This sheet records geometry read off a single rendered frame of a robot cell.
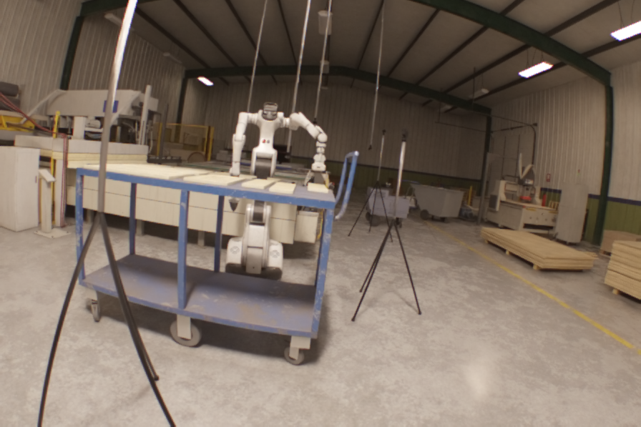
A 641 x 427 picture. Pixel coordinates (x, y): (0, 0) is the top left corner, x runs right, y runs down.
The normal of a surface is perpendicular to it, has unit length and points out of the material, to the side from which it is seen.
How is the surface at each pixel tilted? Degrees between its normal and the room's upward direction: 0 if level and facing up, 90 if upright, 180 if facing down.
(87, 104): 90
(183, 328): 90
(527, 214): 90
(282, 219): 90
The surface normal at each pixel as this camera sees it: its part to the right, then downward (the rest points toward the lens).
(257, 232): 0.20, -0.26
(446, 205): 0.45, 0.25
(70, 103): -0.01, 0.07
